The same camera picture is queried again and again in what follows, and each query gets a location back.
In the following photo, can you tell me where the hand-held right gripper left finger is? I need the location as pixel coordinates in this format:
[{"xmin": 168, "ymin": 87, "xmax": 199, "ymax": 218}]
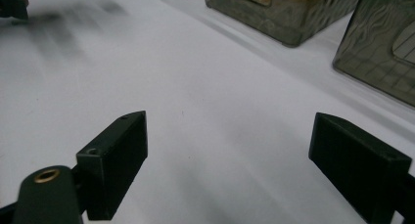
[{"xmin": 76, "ymin": 111, "xmax": 149, "ymax": 221}]

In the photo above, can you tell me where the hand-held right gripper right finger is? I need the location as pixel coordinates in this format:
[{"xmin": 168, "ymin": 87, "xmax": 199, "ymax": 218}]
[{"xmin": 308, "ymin": 112, "xmax": 413, "ymax": 224}]

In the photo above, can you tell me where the smoky translucent plastic bin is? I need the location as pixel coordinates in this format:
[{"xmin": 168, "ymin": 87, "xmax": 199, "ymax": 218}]
[
  {"xmin": 204, "ymin": 0, "xmax": 364, "ymax": 48},
  {"xmin": 332, "ymin": 0, "xmax": 415, "ymax": 109}
]

